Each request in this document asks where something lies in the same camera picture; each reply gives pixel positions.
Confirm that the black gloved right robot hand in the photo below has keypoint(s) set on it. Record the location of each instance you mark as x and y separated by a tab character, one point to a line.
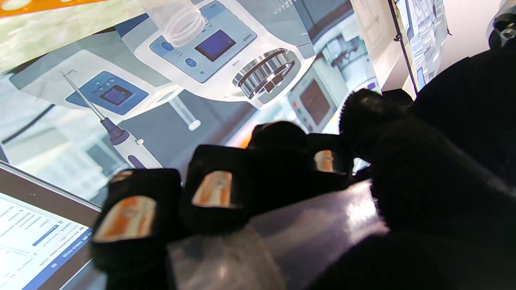
403	201

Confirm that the orange test tube rack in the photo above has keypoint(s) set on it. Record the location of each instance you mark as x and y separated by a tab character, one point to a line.
40	6

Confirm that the printed laboratory backdrop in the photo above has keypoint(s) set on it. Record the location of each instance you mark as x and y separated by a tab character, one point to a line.
181	100

